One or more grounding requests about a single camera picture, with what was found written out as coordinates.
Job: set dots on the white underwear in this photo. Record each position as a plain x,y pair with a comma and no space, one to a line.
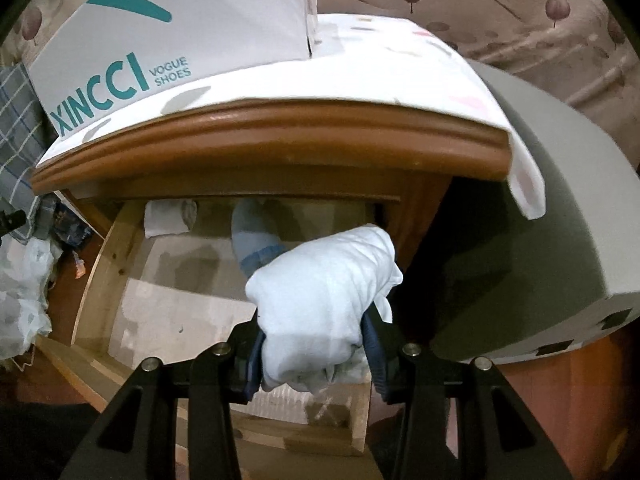
320,300
167,220

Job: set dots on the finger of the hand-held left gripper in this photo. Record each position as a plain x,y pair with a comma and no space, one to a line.
10,221

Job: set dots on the white folded underwear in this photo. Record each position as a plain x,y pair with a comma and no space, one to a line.
167,220

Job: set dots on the orange wrapper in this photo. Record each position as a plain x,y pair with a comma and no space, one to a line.
80,266

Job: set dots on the grey plaid cloth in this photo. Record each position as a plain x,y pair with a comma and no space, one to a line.
20,125

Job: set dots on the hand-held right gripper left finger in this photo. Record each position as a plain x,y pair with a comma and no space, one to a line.
255,360

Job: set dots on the white patterned tablecloth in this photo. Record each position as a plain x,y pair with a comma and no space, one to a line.
400,70

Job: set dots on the white shoe box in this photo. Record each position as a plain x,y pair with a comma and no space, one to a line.
200,20

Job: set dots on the brown wooden nightstand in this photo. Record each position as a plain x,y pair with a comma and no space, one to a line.
280,140

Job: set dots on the blue snack packet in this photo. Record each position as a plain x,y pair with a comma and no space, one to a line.
70,230

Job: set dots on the dotted pink pillow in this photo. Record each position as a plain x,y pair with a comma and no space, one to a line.
475,5

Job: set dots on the grey mattress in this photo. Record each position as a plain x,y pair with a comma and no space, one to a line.
550,210

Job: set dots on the light blue underwear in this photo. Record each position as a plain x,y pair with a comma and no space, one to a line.
255,245

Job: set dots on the wooden drawer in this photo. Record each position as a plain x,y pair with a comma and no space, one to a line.
105,260

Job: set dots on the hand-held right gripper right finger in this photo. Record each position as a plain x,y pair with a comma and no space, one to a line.
375,355

